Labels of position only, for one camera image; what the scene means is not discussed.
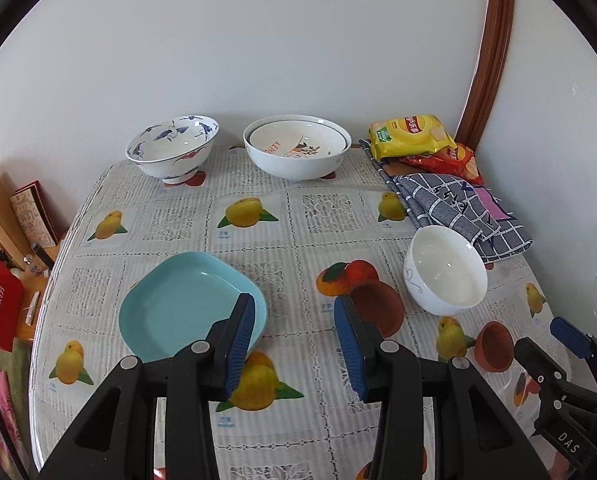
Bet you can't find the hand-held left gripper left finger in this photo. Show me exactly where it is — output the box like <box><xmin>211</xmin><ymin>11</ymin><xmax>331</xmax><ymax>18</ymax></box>
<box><xmin>38</xmin><ymin>292</ymin><xmax>256</xmax><ymax>480</ymax></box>

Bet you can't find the plain white bowl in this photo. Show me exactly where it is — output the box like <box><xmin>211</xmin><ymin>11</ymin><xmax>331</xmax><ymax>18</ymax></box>
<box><xmin>403</xmin><ymin>225</ymin><xmax>488</xmax><ymax>317</ymax></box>

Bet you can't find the large white bowl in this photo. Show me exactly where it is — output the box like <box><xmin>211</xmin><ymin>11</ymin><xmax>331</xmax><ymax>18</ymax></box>
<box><xmin>243</xmin><ymin>116</ymin><xmax>352</xmax><ymax>182</ymax></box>

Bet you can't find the small white tube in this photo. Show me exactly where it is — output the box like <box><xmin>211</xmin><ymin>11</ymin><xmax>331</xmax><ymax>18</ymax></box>
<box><xmin>23</xmin><ymin>290</ymin><xmax>40</xmax><ymax>326</ymax></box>

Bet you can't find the brown wooden door frame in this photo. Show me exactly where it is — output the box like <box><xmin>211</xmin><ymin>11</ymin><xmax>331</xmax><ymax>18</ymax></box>
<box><xmin>453</xmin><ymin>0</ymin><xmax>516</xmax><ymax>151</ymax></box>

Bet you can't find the blue patterned white bowl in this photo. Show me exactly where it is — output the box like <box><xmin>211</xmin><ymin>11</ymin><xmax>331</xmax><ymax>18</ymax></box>
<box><xmin>125</xmin><ymin>115</ymin><xmax>220</xmax><ymax>186</ymax></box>

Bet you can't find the fruit print tablecloth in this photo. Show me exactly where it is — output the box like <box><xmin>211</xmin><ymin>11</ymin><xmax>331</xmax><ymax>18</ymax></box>
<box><xmin>31</xmin><ymin>142</ymin><xmax>574</xmax><ymax>480</ymax></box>

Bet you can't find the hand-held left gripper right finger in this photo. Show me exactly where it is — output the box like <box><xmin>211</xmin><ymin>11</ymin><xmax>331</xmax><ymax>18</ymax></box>
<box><xmin>333</xmin><ymin>294</ymin><xmax>551</xmax><ymax>480</ymax></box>

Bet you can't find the red chip bag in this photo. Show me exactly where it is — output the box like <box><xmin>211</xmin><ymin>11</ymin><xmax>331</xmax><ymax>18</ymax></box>
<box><xmin>398</xmin><ymin>143</ymin><xmax>484</xmax><ymax>183</ymax></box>

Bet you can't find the white bowl with orange print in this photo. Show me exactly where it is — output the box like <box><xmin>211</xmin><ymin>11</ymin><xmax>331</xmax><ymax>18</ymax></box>
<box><xmin>247</xmin><ymin>120</ymin><xmax>348</xmax><ymax>158</ymax></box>

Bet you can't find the grey checked cloth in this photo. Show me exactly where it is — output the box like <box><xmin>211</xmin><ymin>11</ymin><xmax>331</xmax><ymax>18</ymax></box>
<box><xmin>359</xmin><ymin>140</ymin><xmax>535</xmax><ymax>265</ymax></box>

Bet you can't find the small brown bowl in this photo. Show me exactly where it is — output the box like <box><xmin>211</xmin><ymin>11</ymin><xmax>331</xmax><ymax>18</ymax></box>
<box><xmin>475</xmin><ymin>321</ymin><xmax>516</xmax><ymax>373</ymax></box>
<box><xmin>349</xmin><ymin>280</ymin><xmax>405</xmax><ymax>339</ymax></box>

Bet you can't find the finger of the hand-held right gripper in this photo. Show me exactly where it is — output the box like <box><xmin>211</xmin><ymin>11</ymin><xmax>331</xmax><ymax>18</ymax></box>
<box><xmin>549</xmin><ymin>316</ymin><xmax>597</xmax><ymax>391</ymax></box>
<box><xmin>514</xmin><ymin>337</ymin><xmax>597</xmax><ymax>413</ymax></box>

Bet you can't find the brown patterned book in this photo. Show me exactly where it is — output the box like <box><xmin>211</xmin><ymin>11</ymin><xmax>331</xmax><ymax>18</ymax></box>
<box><xmin>9</xmin><ymin>180</ymin><xmax>59</xmax><ymax>250</ymax></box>

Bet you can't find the teal square plate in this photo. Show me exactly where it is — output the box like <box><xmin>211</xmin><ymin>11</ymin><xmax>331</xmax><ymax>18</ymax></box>
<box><xmin>118</xmin><ymin>252</ymin><xmax>269</xmax><ymax>362</ymax></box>

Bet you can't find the yellow chip bag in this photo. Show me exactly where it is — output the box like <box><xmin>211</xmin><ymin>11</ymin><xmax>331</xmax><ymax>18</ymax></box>
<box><xmin>368</xmin><ymin>114</ymin><xmax>457</xmax><ymax>161</ymax></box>

